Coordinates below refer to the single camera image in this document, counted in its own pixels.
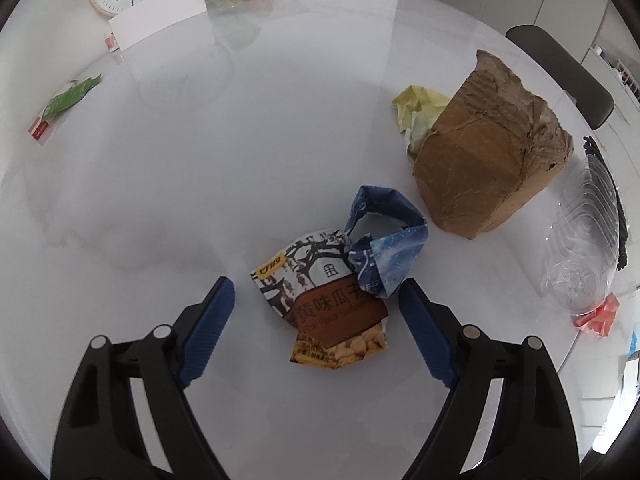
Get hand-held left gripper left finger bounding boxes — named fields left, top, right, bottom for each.
left=50, top=276, right=236, bottom=480

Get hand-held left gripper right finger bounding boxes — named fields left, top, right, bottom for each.
left=397, top=277, right=583, bottom=480

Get blue wrapper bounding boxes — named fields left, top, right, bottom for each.
left=342, top=185, right=430, bottom=298

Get brown seed snack packet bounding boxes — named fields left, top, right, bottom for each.
left=250, top=230, right=390, bottom=370

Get clear plastic bottle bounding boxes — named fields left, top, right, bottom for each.
left=540, top=160, right=621, bottom=318

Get red plastic scrap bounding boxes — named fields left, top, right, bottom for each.
left=574, top=294, right=621, bottom=336

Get crumpled brown paper bag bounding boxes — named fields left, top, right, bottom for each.
left=412, top=49, right=575, bottom=241

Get crumpled yellow paper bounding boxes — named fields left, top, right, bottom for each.
left=391, top=85, right=451, bottom=161

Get green snack packet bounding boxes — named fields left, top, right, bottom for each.
left=27, top=74, right=103, bottom=142

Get grey chair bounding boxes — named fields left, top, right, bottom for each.
left=505, top=25, right=615, bottom=131

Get white drawer cabinet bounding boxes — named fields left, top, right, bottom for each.
left=580, top=0, right=640, bottom=126

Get white card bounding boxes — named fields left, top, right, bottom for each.
left=107, top=0, right=208, bottom=53

